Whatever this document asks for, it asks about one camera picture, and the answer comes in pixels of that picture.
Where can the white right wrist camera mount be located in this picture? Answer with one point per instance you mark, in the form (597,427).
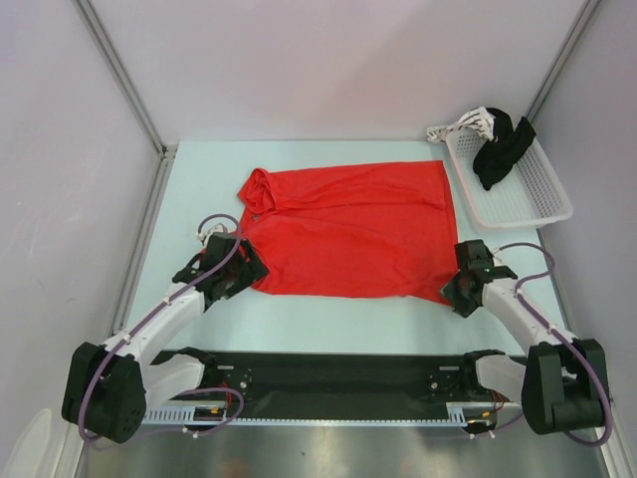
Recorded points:
(497,257)

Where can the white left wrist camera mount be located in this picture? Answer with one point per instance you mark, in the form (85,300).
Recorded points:
(218,230)

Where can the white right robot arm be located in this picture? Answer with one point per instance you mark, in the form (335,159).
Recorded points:
(562,387)

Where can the white plastic basket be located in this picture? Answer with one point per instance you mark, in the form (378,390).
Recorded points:
(530,196)

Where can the white striped tank top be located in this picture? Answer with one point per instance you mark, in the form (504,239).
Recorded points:
(478,120)

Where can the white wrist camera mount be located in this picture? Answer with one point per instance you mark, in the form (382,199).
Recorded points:
(218,230)
(497,257)

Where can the black tank top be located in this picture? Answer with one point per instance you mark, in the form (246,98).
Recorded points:
(496,158)

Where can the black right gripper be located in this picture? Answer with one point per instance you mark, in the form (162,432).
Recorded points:
(463,308)

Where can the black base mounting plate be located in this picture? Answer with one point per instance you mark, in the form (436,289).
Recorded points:
(278,385)

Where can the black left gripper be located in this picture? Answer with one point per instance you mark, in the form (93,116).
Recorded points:
(253,270)

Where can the aluminium frame rail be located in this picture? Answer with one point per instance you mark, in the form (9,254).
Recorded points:
(128,215)

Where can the red tank top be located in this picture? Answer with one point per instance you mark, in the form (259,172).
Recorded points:
(362,231)

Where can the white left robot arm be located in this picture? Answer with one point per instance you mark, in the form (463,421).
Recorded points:
(112,385)

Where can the white slotted cable duct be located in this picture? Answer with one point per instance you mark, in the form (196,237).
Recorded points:
(208,415)

